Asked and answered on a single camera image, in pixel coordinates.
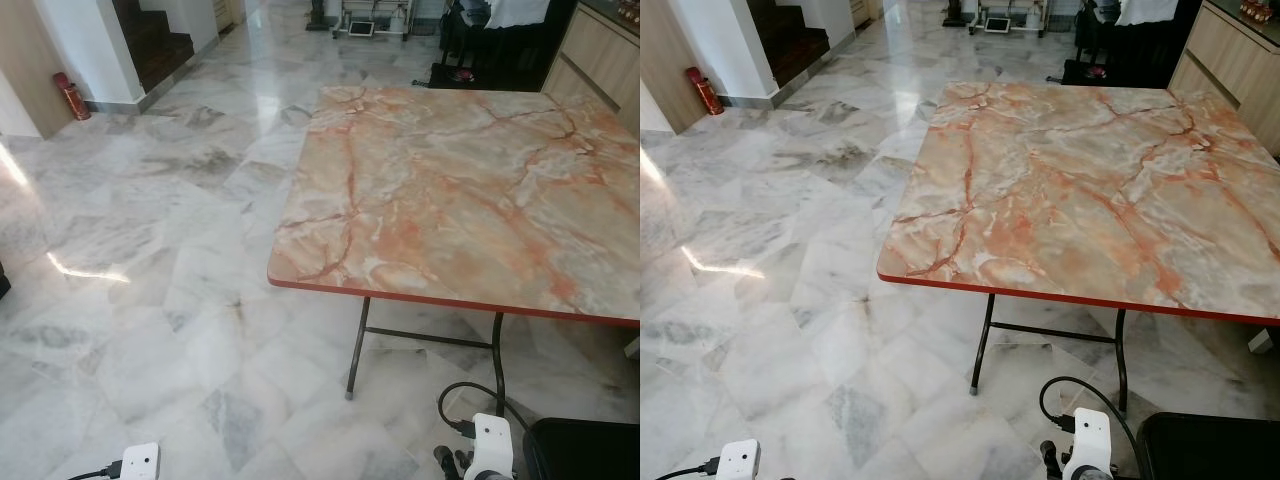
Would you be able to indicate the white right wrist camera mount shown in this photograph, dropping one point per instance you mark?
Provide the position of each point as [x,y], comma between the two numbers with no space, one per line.
[490,440]
[1088,440]

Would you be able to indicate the small white box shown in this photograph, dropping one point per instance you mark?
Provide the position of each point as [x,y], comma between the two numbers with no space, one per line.
[633,347]
[1262,340]

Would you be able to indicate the white cloth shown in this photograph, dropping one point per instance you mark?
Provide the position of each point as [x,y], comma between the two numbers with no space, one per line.
[1150,10]
[515,12]

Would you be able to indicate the light wooden drawer cabinet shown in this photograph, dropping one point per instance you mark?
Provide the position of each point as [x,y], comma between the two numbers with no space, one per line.
[600,60]
[1230,60]

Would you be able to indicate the black bulky furniture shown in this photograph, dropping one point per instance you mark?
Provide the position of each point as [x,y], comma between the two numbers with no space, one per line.
[1100,45]
[470,50]

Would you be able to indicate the dark wooden staircase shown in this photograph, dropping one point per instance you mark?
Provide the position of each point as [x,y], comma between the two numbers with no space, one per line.
[150,40]
[785,40]

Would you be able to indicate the red fire extinguisher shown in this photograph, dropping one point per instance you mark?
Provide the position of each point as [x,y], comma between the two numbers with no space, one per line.
[72,98]
[705,92]

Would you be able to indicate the orange marble pattern folding table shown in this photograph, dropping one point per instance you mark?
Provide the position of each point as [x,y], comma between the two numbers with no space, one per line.
[1080,190]
[450,190]

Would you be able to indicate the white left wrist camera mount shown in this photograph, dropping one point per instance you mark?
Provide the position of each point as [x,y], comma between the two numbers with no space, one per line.
[738,462]
[140,462]

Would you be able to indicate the black padded seat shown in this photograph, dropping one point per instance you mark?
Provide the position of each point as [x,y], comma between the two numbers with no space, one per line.
[585,455]
[1210,450]

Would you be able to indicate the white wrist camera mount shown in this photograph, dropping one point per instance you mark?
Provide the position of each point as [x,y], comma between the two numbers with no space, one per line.
[140,462]
[1088,440]
[738,462]
[490,440]

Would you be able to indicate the white wheeled rack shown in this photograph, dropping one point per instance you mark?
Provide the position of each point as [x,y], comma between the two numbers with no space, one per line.
[360,28]
[995,22]

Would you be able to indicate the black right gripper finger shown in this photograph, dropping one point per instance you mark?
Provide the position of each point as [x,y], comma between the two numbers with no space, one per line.
[442,462]
[1046,458]

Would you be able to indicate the light wooden door panel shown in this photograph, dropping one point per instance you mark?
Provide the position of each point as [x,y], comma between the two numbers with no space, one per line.
[670,60]
[30,60]

